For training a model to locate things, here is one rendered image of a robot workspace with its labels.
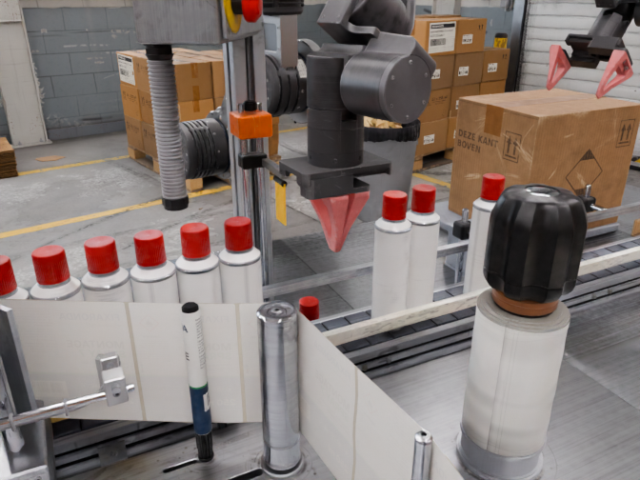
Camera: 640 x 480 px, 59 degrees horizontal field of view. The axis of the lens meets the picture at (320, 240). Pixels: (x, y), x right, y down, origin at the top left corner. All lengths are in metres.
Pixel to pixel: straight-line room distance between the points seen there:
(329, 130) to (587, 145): 0.83
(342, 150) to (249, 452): 0.34
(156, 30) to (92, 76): 5.59
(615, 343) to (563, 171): 0.41
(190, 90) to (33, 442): 3.60
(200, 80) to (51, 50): 2.30
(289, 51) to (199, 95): 2.82
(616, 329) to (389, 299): 0.41
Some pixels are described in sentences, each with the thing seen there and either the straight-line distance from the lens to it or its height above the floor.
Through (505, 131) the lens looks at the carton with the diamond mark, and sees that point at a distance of 1.24.
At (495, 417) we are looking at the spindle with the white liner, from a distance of 0.60.
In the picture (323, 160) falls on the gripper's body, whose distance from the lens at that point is 0.56.
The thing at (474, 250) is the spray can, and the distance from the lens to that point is 0.91.
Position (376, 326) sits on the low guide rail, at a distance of 0.80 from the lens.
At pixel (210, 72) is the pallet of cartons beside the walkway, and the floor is 0.82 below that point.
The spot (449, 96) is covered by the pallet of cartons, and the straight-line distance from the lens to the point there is 4.75.
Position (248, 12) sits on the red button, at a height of 1.32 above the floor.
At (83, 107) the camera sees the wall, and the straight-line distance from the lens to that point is 6.24.
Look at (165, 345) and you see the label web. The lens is 0.59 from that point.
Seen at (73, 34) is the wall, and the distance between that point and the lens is 6.17.
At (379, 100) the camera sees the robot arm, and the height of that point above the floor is 1.25.
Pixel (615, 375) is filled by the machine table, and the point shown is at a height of 0.83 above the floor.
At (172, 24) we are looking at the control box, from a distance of 0.65.
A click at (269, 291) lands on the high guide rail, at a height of 0.96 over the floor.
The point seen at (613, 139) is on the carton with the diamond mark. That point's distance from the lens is 1.36.
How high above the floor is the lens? 1.34
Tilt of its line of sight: 24 degrees down
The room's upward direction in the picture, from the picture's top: straight up
